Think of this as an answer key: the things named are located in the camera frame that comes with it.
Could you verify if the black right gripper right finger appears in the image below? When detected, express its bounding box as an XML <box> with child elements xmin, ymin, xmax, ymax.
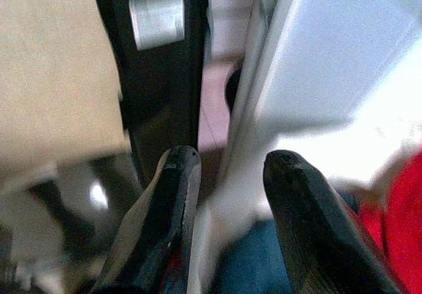
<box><xmin>262</xmin><ymin>149</ymin><xmax>402</xmax><ymax>294</ymax></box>

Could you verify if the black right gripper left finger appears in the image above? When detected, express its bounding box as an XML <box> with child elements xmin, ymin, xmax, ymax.
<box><xmin>89</xmin><ymin>144</ymin><xmax>202</xmax><ymax>294</ymax></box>

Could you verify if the blue garment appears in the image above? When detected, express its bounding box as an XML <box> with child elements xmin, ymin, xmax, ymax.
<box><xmin>216</xmin><ymin>220</ymin><xmax>294</xmax><ymax>294</ymax></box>

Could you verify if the red garment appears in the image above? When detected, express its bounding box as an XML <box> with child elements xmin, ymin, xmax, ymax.
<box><xmin>357</xmin><ymin>152</ymin><xmax>422</xmax><ymax>294</ymax></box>

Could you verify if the white washer door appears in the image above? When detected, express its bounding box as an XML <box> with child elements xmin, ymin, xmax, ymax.
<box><xmin>210</xmin><ymin>0</ymin><xmax>422</xmax><ymax>209</ymax></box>

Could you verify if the beige cabinet side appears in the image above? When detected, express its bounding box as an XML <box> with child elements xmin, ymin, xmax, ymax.
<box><xmin>0</xmin><ymin>0</ymin><xmax>133</xmax><ymax>179</ymax></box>

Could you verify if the silver label sticker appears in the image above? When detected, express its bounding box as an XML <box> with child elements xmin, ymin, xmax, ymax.
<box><xmin>128</xmin><ymin>0</ymin><xmax>186</xmax><ymax>51</ymax></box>

